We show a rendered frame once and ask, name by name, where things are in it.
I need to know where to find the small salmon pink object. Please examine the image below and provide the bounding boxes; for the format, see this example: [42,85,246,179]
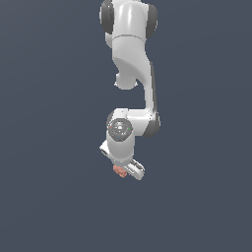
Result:
[112,164,128,179]

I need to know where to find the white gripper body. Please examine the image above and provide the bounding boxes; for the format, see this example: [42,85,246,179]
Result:
[98,139,146,181]

